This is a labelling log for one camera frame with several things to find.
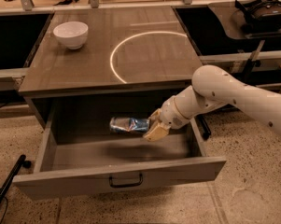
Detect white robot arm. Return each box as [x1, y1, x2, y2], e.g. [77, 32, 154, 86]
[144, 65, 281, 141]

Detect grey wooden cabinet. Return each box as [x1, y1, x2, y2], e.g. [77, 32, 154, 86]
[20, 7, 202, 125]

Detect black metal stand leg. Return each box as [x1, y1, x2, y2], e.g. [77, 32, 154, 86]
[0, 154, 31, 203]

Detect black drawer handle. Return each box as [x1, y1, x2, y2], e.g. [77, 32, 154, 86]
[109, 174, 143, 189]

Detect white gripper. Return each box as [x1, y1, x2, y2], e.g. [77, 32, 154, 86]
[143, 96, 190, 142]

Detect black side table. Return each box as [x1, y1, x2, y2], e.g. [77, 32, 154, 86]
[208, 2, 281, 75]

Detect open grey top drawer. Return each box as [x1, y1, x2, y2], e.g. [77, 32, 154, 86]
[12, 94, 228, 202]

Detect white ceramic bowl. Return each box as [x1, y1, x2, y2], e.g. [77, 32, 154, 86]
[53, 21, 89, 49]

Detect black VR headset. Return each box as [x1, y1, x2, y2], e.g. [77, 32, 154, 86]
[234, 0, 281, 33]

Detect silver blue redbull can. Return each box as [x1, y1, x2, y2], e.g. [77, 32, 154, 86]
[109, 117, 150, 133]

